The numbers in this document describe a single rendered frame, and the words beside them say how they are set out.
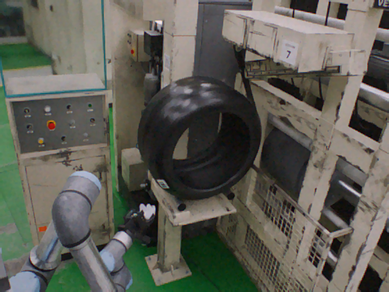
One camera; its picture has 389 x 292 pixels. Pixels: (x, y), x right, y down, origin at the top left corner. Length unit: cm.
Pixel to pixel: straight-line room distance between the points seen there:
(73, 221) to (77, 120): 118
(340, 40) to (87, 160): 159
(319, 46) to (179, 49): 70
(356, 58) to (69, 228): 114
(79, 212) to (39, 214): 136
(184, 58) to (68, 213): 102
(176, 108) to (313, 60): 58
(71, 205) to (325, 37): 106
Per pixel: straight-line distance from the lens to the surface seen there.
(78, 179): 118
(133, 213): 146
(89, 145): 228
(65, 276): 268
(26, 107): 214
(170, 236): 236
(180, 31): 175
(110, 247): 135
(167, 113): 148
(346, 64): 138
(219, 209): 189
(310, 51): 137
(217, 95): 151
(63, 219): 110
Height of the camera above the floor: 196
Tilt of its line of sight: 27 degrees down
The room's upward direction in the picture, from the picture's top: 5 degrees clockwise
